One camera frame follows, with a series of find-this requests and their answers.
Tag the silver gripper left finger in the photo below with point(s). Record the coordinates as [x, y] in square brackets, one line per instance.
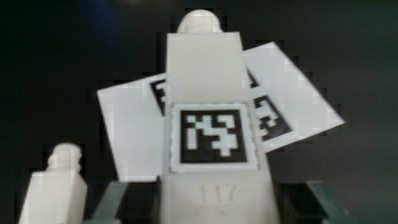
[103, 216]

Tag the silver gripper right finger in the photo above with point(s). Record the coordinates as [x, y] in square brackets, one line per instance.
[309, 205]

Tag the white desk leg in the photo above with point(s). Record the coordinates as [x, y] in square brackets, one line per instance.
[216, 189]
[57, 190]

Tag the fiducial marker base sheet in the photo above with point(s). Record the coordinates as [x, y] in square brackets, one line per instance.
[293, 110]

